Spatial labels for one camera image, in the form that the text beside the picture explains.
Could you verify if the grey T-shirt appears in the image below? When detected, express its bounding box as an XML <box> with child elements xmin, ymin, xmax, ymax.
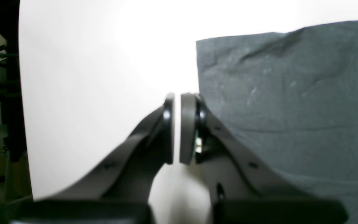
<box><xmin>196</xmin><ymin>21</ymin><xmax>358</xmax><ymax>224</ymax></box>

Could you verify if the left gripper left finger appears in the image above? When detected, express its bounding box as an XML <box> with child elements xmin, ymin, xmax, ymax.
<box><xmin>10</xmin><ymin>93</ymin><xmax>175</xmax><ymax>224</ymax></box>

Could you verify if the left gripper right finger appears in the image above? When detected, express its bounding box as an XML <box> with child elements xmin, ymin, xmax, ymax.
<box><xmin>179</xmin><ymin>93</ymin><xmax>348</xmax><ymax>224</ymax></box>

